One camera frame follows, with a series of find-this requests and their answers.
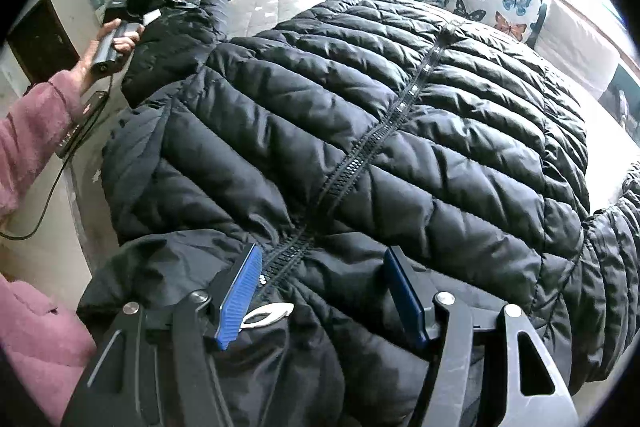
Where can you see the dark poster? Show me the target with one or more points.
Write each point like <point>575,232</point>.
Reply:
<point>622,99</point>

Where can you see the white pillow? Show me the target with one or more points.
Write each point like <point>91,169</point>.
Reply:
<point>575,39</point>

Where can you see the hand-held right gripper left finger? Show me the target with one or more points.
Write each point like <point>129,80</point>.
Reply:
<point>239,302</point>

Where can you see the black puffer jacket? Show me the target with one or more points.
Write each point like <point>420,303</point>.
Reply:
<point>380,147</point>

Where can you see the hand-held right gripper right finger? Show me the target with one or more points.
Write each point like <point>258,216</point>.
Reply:
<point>406,302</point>

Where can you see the person's pink fleece robe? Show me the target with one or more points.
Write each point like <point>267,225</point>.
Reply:
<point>40,347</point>

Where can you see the person's left forearm pink sleeve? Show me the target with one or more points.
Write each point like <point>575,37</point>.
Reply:
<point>31,142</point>

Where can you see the person's left hand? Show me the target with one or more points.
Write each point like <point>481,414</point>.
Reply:
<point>84,69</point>

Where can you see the black wrist-mounted device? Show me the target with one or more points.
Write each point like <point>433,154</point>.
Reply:
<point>82,123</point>

